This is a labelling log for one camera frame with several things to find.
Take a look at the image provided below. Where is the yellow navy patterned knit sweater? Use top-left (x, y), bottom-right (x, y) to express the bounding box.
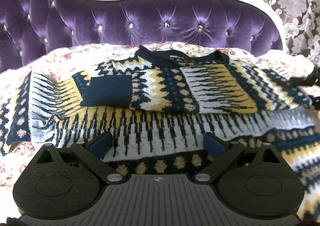
top-left (0, 44), bottom-right (320, 219)

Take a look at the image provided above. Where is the floral bedspread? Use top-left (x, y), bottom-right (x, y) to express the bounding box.
top-left (0, 41), bottom-right (320, 191)

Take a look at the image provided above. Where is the purple tufted headboard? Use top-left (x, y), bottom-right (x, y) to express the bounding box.
top-left (1, 0), bottom-right (286, 71)

